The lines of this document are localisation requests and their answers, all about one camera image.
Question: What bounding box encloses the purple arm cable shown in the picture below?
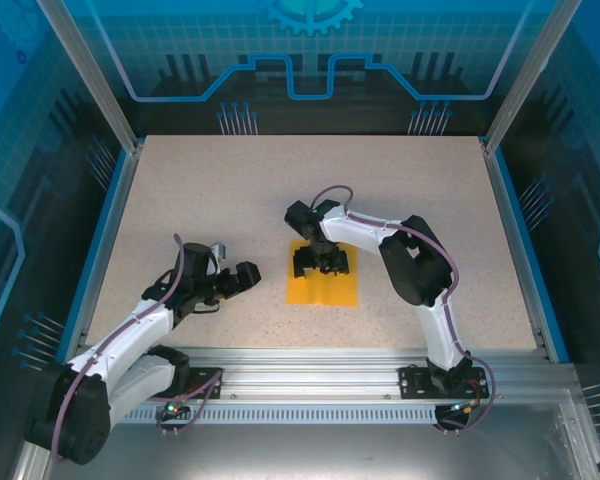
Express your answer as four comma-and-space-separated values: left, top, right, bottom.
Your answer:
51, 232, 226, 464
309, 184, 497, 434

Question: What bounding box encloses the long aluminium base rail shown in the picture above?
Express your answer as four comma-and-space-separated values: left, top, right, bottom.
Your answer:
47, 346, 579, 404

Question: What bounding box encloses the slotted white cable duct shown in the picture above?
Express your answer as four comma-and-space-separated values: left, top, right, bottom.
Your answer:
119, 405, 462, 426

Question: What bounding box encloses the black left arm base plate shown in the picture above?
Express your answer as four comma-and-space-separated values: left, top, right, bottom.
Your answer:
185, 367, 225, 401

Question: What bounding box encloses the aluminium side rail blue strip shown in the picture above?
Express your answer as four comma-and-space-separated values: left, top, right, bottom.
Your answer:
479, 139, 572, 365
54, 142, 146, 364

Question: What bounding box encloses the grey metal sheet panel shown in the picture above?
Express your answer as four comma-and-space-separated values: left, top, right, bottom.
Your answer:
9, 389, 600, 480

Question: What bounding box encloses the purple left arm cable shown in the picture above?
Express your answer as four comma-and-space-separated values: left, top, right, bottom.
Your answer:
51, 232, 226, 464

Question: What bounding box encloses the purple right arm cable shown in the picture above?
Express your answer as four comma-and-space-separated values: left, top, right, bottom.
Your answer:
309, 184, 497, 434

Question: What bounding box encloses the aluminium frame post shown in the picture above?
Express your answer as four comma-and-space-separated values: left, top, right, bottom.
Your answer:
35, 0, 144, 154
481, 0, 585, 154

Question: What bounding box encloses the small circuit board green light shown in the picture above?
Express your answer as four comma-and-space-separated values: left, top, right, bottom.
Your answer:
160, 397, 189, 420
444, 397, 484, 417

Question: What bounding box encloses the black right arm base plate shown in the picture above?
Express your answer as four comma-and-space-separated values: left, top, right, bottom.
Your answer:
398, 364, 487, 401

